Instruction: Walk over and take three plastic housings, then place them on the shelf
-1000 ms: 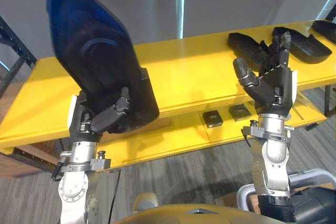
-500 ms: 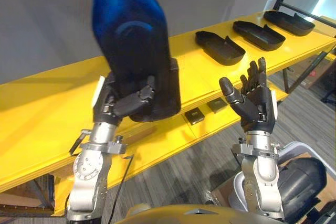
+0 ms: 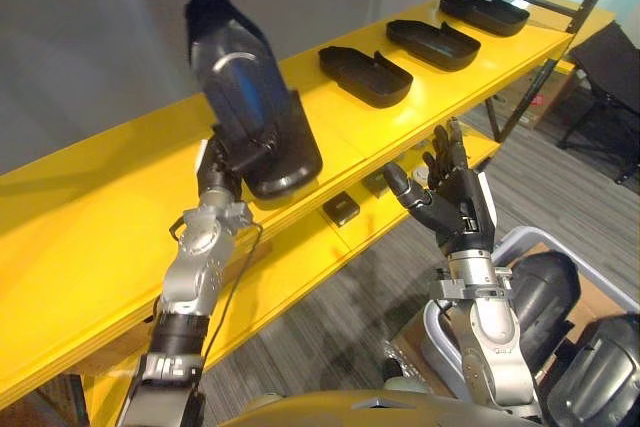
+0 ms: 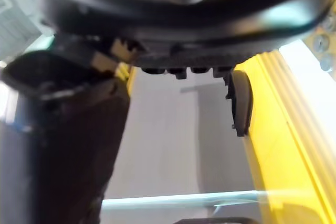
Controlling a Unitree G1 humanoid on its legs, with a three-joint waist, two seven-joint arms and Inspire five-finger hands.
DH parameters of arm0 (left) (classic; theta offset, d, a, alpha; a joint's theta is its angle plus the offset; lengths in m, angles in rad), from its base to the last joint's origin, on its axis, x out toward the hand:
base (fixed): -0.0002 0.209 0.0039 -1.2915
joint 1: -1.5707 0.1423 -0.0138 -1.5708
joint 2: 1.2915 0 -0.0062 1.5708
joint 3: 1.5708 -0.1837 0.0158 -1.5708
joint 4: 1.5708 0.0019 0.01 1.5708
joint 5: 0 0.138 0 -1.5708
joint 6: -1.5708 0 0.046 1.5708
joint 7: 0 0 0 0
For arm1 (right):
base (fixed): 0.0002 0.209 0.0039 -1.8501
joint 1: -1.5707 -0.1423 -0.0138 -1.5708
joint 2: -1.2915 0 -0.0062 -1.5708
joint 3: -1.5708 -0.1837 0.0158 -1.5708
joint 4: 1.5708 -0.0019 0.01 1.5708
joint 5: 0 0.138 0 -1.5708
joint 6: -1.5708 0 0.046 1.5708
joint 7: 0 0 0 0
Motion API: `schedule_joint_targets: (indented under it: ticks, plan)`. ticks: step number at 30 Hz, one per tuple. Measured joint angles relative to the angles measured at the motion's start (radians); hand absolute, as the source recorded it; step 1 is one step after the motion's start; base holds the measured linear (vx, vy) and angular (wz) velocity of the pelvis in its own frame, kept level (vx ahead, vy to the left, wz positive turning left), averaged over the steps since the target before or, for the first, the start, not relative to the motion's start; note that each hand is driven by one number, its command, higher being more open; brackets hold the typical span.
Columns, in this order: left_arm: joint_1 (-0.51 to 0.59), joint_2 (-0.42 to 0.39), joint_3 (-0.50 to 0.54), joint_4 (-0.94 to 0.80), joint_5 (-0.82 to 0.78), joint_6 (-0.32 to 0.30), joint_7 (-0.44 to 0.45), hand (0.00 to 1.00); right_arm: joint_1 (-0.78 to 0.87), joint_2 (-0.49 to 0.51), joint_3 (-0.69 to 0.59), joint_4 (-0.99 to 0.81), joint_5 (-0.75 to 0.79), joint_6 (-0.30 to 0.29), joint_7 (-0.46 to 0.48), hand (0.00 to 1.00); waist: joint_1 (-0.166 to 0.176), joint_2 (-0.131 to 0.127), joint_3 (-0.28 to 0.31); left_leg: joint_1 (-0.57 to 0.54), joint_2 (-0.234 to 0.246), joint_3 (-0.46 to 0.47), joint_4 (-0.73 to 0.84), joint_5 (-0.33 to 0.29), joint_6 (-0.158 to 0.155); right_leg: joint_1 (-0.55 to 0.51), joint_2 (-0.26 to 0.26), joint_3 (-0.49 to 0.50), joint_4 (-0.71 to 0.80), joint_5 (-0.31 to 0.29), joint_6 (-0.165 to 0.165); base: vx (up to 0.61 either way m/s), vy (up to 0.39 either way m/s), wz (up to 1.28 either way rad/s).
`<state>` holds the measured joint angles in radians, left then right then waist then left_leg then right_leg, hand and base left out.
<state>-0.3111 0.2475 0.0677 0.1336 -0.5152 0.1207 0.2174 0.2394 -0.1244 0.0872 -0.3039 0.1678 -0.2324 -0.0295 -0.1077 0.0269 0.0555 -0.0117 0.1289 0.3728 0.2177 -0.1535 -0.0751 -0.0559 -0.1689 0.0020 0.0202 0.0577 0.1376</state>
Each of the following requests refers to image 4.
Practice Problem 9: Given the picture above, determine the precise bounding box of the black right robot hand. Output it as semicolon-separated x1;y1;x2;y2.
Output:
2;0;336;224

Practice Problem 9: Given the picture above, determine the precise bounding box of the yellow metal shelf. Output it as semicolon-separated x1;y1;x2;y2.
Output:
115;50;336;224

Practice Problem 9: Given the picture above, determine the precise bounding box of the black plastic housing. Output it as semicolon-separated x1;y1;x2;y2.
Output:
225;70;255;137

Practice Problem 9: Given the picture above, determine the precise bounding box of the white ribbed panel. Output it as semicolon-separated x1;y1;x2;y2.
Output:
0;0;41;41

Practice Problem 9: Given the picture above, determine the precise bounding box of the white plastic bin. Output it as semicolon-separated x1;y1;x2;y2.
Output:
101;190;267;210

